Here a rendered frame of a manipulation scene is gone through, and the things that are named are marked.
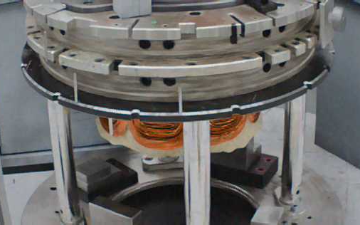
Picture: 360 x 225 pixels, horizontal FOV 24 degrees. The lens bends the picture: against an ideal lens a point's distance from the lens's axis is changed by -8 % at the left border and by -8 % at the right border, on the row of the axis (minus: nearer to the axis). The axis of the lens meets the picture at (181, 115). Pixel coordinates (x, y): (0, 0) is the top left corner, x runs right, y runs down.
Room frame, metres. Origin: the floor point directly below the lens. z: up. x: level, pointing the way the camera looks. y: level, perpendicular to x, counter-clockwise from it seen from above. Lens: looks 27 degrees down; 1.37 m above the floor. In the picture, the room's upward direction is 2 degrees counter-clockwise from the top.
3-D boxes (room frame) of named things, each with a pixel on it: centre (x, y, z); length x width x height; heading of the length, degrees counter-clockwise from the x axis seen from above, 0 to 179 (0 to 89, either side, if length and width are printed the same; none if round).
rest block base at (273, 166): (0.94, -0.07, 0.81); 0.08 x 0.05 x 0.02; 61
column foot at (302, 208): (0.86, -0.12, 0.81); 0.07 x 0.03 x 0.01; 7
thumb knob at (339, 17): (0.76, -0.16, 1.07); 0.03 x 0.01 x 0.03; 153
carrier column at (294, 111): (0.86, -0.12, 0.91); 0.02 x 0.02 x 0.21
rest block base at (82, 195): (0.92, 0.10, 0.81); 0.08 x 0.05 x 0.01; 133
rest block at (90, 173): (0.91, 0.11, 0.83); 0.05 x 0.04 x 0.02; 133
